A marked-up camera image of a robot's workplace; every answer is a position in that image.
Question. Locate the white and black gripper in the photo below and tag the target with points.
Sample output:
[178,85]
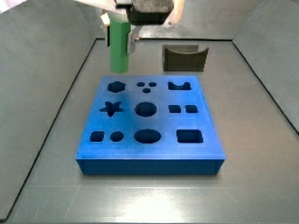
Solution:
[142,12]

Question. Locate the green hexagonal prism peg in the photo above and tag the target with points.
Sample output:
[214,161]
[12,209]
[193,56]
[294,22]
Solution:
[119,30]

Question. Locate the blue shape sorting board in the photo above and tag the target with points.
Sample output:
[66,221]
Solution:
[150,128]

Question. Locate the black curved holder block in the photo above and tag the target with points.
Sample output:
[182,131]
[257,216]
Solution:
[185,58]

